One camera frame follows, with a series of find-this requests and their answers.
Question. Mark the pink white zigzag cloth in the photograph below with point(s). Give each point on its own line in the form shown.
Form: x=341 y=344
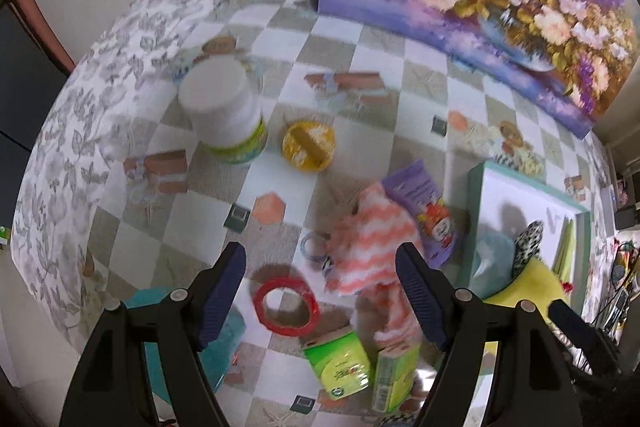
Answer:
x=361 y=252

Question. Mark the teal shallow tray box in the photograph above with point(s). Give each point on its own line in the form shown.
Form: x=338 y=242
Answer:
x=514 y=219

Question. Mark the purple baby wipes pack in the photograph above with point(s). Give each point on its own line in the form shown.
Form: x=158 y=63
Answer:
x=414 y=189

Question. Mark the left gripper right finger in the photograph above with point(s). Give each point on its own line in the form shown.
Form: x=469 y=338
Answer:
x=531 y=385

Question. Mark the lime green cloth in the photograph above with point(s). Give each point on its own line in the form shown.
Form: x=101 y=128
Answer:
x=564 y=257

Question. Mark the dark cabinet red edge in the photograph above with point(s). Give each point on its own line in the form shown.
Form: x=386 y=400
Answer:
x=34 y=67

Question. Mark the checkered patterned tablecloth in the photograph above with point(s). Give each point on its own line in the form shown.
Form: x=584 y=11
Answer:
x=119 y=195

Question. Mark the white pill bottle green label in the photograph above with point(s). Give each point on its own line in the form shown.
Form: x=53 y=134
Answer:
x=224 y=110

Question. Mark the yellow round snack pack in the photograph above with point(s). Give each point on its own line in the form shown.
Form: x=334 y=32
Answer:
x=309 y=145

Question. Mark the yellow sponge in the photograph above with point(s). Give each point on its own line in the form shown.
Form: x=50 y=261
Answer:
x=536 y=283

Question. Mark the leopard print scrunchie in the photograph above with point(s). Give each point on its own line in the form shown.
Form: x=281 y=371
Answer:
x=527 y=246

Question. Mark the green tissue pack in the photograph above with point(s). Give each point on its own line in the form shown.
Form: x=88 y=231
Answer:
x=340 y=363
x=394 y=376

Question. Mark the teal plastic box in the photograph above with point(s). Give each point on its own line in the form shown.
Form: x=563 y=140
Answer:
x=216 y=359

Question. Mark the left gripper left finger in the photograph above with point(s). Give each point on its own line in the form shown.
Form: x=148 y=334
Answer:
x=111 y=385

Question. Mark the red tape roll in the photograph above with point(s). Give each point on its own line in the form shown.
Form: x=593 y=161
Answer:
x=287 y=307

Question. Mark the light blue face mask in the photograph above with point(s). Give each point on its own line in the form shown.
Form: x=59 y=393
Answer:
x=492 y=263

